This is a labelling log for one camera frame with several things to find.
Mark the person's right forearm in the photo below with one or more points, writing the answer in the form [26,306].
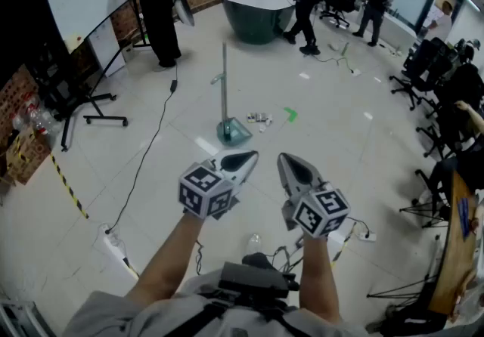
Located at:
[317,279]

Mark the cluster of clear plastic bottles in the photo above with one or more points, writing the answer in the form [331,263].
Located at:
[41,120]

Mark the black office chair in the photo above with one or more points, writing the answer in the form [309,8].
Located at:
[423,63]
[461,90]
[340,7]
[427,184]

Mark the small white cabinet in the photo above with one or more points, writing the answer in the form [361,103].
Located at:
[106,44]

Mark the small white power strip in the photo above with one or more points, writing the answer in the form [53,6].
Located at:
[356,72]

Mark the cardboard box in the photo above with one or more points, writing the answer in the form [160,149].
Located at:
[26,161]

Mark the white round pad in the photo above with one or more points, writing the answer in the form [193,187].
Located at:
[333,47]

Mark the black chest-mounted device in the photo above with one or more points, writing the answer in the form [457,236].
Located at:
[251,279]

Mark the black television screen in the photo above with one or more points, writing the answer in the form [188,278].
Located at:
[22,25]

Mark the person's grey shirt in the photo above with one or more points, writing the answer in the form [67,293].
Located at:
[109,316]

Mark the person's left forearm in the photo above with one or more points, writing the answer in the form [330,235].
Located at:
[166,263]

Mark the long white counter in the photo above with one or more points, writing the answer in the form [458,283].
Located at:
[401,31]

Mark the green tape corner mark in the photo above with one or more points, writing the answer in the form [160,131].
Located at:
[291,114]

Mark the wooden desk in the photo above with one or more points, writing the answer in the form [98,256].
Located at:
[459,252]

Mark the yellow black hazard tape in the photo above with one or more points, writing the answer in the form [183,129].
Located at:
[70,188]
[342,248]

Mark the green and white bathtub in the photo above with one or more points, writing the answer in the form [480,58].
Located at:
[257,14]

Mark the person's right black trouser leg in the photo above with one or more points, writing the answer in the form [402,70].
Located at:
[257,259]

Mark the person's right white shoe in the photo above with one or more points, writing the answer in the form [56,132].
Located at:
[255,243]

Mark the blue notebook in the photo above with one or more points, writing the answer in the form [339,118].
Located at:
[463,214]

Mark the small litter pieces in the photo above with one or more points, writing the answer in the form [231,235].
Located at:
[260,117]

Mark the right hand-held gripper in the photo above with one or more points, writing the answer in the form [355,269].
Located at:
[321,211]

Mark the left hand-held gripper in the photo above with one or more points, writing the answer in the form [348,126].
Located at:
[204,192]

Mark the green bottle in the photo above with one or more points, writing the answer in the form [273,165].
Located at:
[345,49]

